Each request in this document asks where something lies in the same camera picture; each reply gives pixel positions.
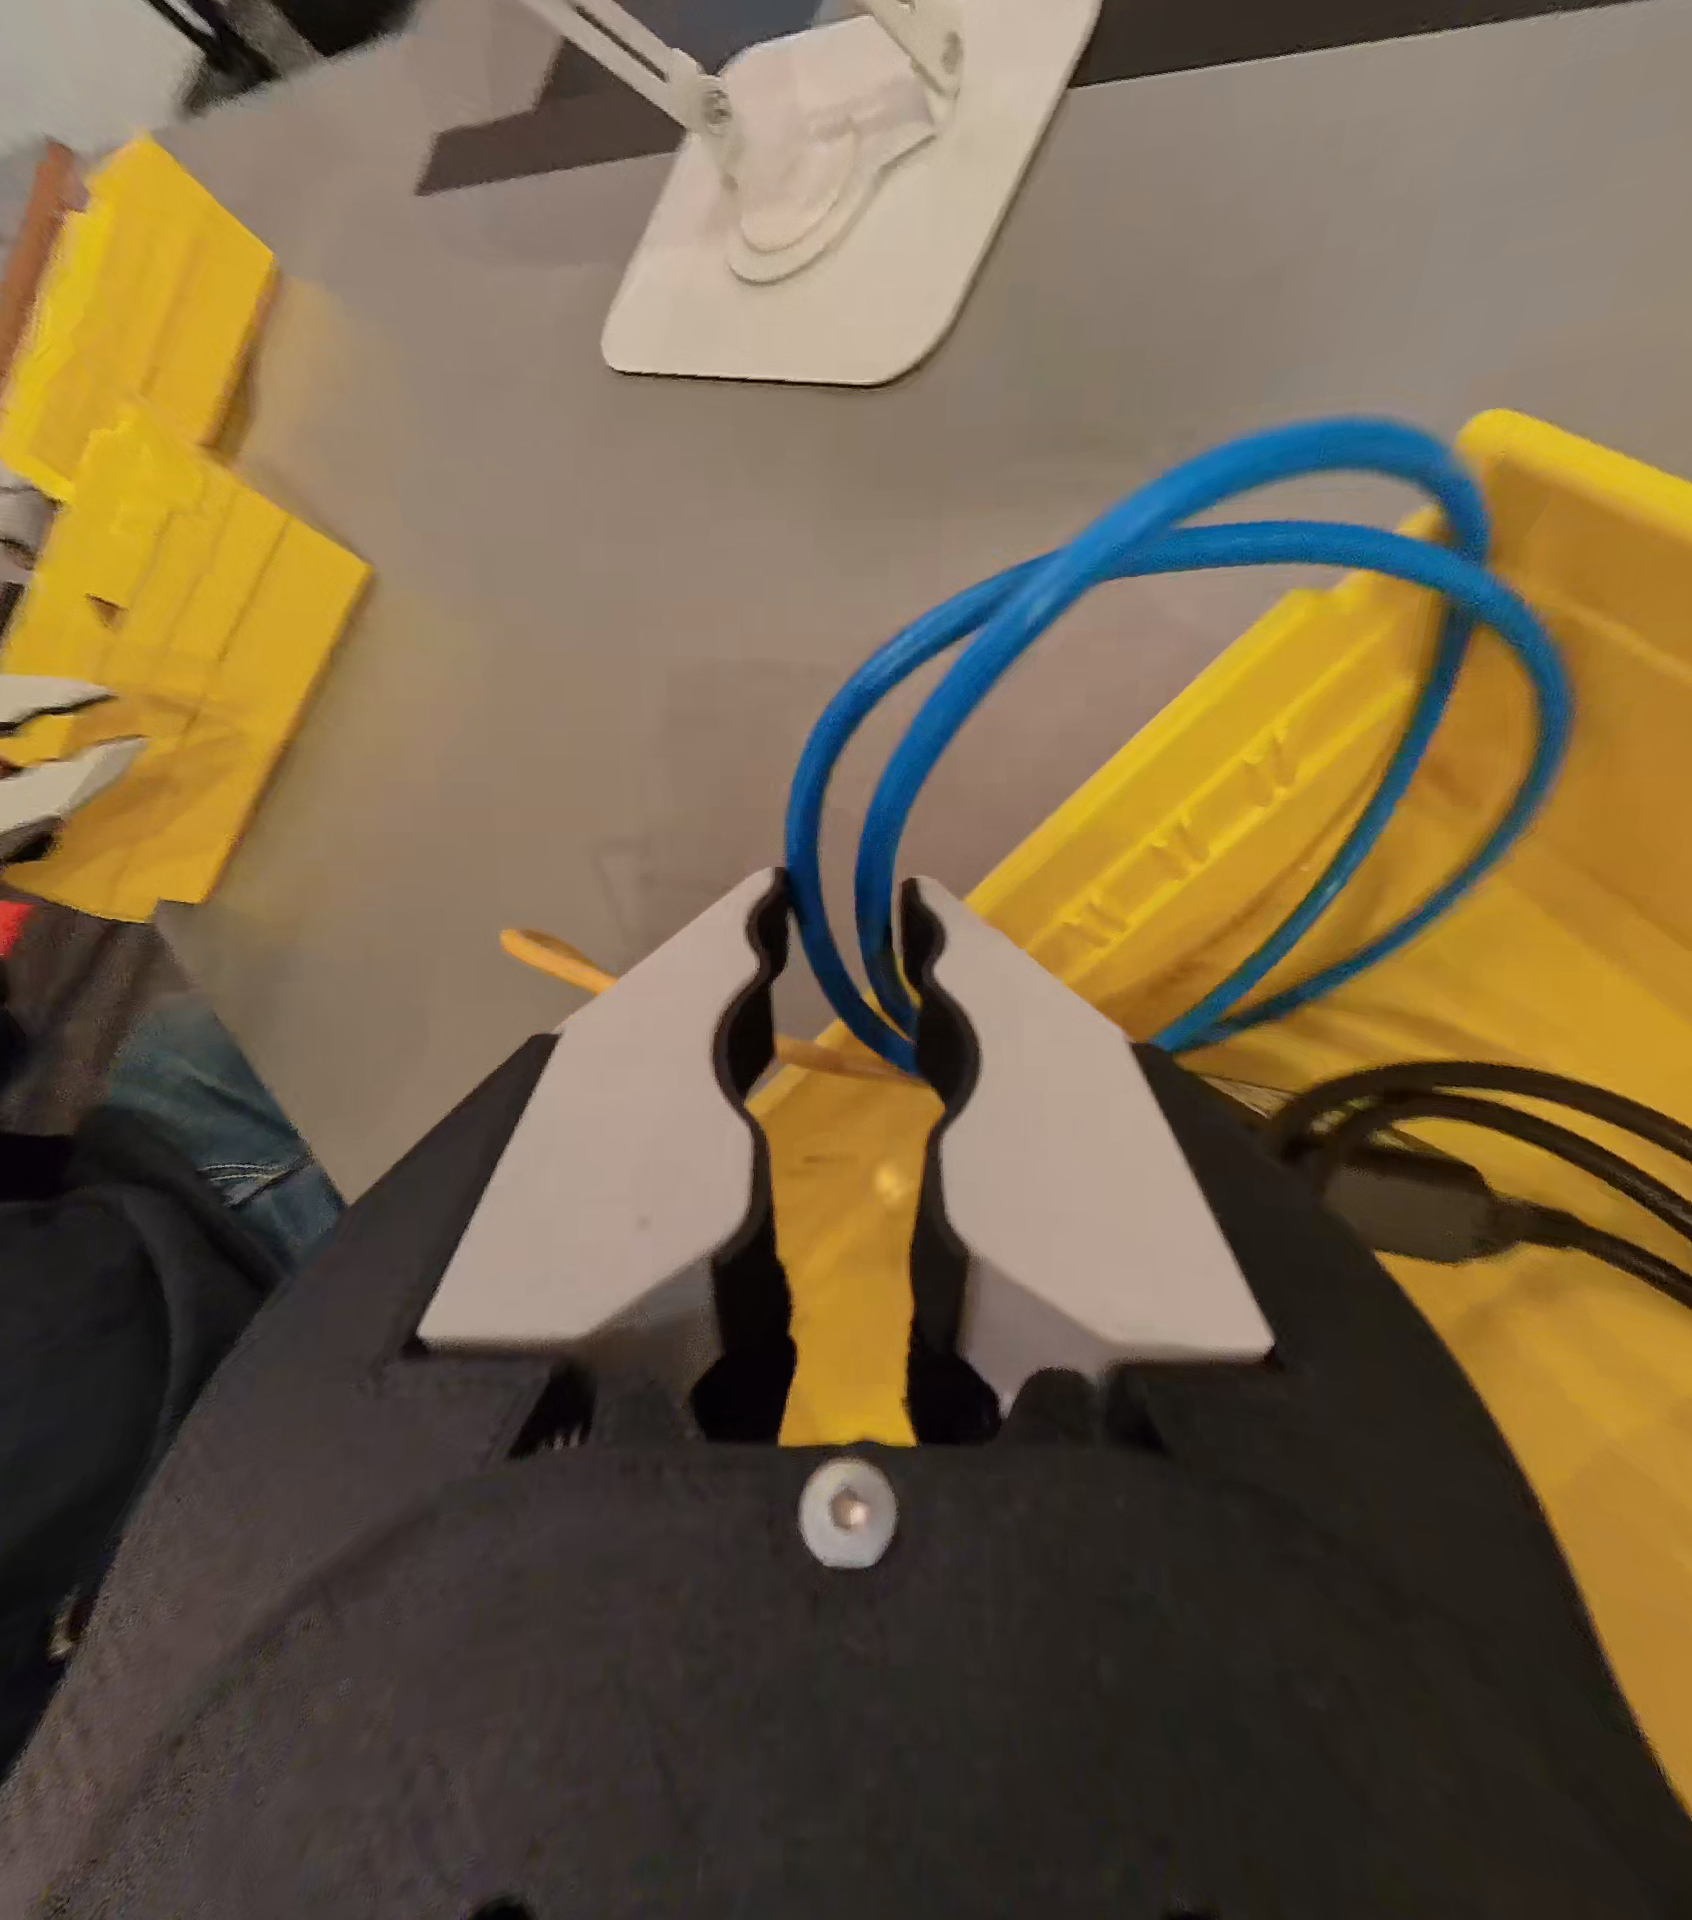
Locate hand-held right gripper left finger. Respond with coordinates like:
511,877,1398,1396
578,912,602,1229
415,866,801,1382

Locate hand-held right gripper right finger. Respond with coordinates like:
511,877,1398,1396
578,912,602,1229
894,877,1280,1417

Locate orange ethernet cable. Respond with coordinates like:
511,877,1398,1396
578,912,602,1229
498,926,925,1080

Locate yellow plastic bin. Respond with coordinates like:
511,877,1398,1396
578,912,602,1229
0,133,376,924

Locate black ethernet cable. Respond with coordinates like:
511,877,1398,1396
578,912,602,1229
1259,1062,1692,1412

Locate yellow board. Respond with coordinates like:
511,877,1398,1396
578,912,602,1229
749,409,1692,1920

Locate blue ethernet cable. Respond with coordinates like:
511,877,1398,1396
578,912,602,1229
783,417,1577,1074

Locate person's leg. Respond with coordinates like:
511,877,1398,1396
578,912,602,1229
96,1004,347,1278

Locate thin metal rod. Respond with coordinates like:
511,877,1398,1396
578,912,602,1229
516,0,732,135

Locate white mount plate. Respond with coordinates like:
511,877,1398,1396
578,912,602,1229
600,0,1105,391

